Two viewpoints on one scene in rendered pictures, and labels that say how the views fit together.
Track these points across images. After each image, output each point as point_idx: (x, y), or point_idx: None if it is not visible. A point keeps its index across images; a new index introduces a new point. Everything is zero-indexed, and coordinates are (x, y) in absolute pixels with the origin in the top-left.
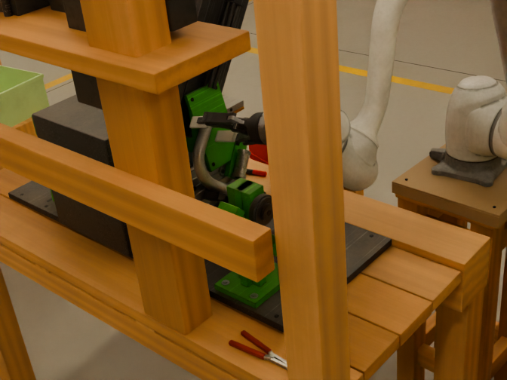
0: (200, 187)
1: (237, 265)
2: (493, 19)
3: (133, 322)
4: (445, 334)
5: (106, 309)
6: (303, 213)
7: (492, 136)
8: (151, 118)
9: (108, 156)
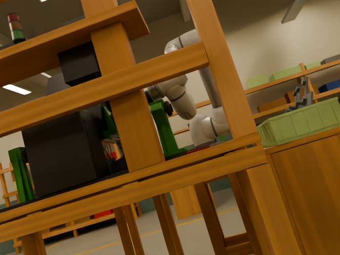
0: (120, 144)
1: (196, 60)
2: (201, 72)
3: (120, 188)
4: (246, 186)
5: (95, 199)
6: (215, 26)
7: (212, 124)
8: (125, 39)
9: (80, 116)
